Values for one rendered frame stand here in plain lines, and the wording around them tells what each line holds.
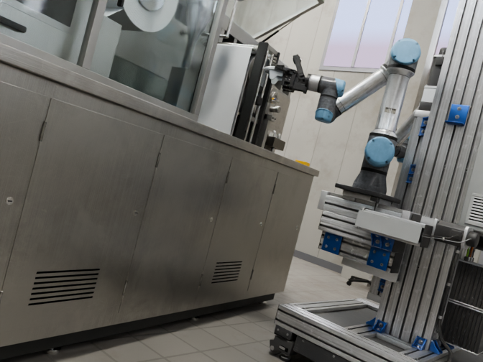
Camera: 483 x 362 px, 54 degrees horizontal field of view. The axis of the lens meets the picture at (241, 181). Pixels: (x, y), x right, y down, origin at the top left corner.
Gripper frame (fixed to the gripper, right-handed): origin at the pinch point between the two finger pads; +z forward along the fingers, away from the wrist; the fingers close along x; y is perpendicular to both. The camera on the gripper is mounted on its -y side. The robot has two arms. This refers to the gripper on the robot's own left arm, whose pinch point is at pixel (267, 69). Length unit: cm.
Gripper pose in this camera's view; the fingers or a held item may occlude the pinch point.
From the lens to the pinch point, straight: 220.1
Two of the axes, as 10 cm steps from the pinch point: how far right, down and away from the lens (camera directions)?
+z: -9.4, -2.5, 2.5
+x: 2.0, 1.9, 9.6
